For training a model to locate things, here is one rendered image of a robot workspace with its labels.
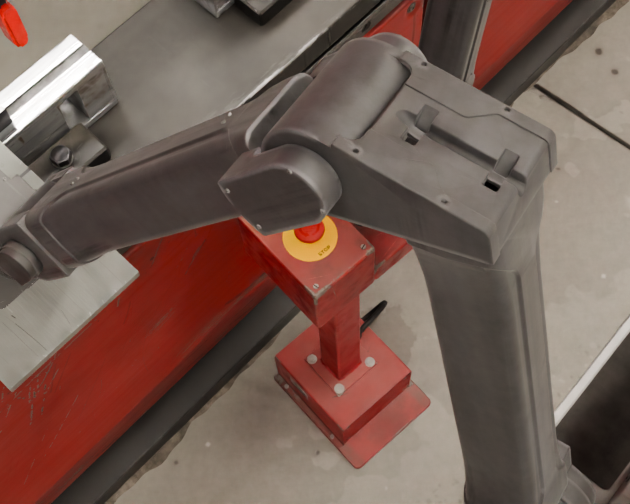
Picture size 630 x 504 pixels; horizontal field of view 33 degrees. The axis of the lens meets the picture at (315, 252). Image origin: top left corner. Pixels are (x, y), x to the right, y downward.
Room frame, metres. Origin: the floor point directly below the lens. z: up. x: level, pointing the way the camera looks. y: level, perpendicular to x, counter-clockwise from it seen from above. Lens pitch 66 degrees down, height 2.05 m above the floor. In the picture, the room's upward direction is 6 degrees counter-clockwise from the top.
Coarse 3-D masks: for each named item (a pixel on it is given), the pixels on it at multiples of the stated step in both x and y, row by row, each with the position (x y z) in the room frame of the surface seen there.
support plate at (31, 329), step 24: (0, 144) 0.63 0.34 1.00; (0, 168) 0.60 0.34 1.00; (24, 168) 0.60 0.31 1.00; (96, 264) 0.47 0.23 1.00; (120, 264) 0.47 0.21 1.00; (48, 288) 0.45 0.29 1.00; (72, 288) 0.44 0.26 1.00; (96, 288) 0.44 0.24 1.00; (120, 288) 0.44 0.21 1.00; (0, 312) 0.42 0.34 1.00; (24, 312) 0.42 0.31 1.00; (48, 312) 0.42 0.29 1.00; (72, 312) 0.42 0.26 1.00; (96, 312) 0.42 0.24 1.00; (0, 336) 0.40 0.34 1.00; (24, 336) 0.40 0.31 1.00; (48, 336) 0.39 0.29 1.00; (72, 336) 0.39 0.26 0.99; (0, 360) 0.37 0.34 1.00; (24, 360) 0.37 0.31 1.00
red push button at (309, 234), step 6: (300, 228) 0.58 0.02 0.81; (306, 228) 0.57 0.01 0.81; (312, 228) 0.57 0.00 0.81; (318, 228) 0.57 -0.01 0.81; (324, 228) 0.58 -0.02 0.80; (300, 234) 0.57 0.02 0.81; (306, 234) 0.57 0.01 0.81; (312, 234) 0.57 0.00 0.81; (318, 234) 0.57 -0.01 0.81; (300, 240) 0.56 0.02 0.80; (306, 240) 0.56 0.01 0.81; (312, 240) 0.56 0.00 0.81
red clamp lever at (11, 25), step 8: (0, 0) 0.64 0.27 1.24; (0, 8) 0.65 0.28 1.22; (8, 8) 0.65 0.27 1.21; (0, 16) 0.65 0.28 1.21; (8, 16) 0.65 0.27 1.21; (16, 16) 0.65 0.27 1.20; (0, 24) 0.65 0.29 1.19; (8, 24) 0.64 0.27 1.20; (16, 24) 0.65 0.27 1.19; (8, 32) 0.65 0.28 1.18; (16, 32) 0.65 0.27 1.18; (24, 32) 0.65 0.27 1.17; (16, 40) 0.65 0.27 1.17; (24, 40) 0.65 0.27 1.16
